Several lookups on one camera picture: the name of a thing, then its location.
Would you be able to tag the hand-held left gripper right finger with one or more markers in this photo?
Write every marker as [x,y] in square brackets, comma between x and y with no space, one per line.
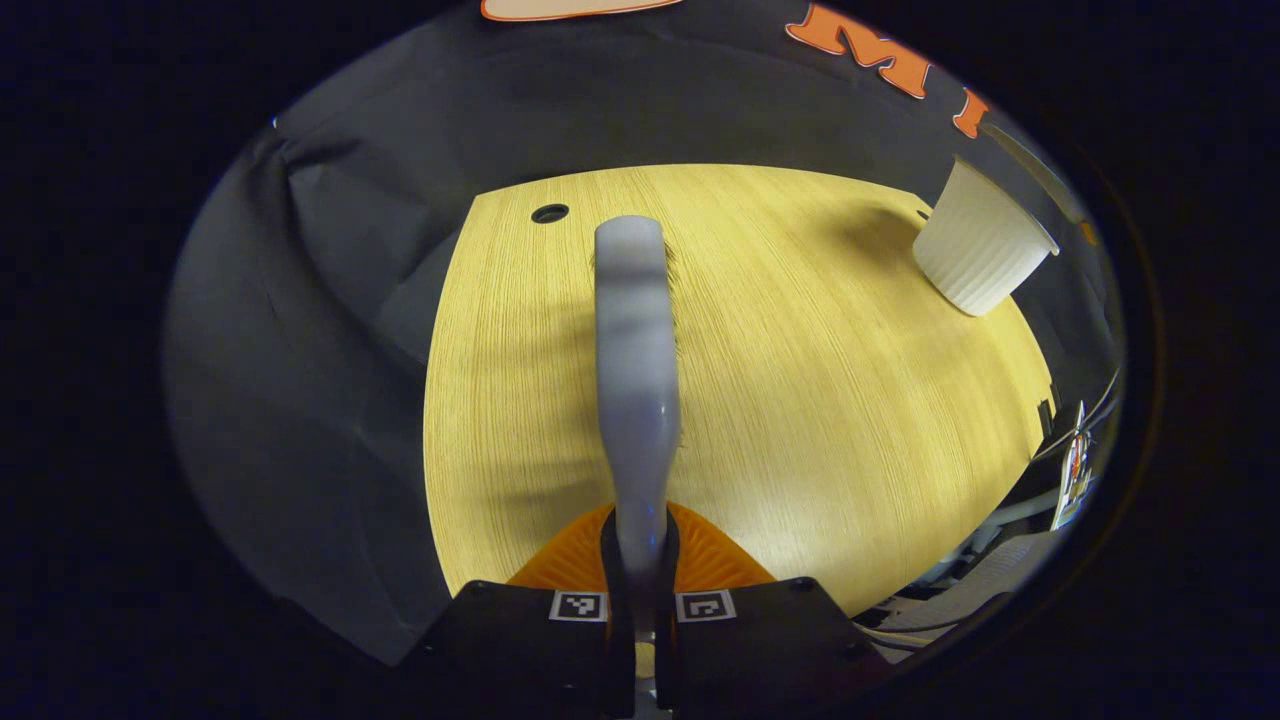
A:
[770,645]

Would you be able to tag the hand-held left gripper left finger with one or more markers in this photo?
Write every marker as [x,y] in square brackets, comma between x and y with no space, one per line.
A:
[520,650]

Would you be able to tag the small grey broom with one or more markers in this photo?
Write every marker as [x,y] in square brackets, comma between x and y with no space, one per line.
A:
[635,350]

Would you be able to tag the white ribbed garbage bin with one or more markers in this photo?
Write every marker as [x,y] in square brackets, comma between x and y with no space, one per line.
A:
[980,250]

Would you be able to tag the white printed board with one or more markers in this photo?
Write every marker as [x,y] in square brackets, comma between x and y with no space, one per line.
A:
[1075,470]

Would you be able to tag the small black box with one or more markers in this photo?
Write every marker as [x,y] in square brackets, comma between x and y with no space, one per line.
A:
[1046,415]

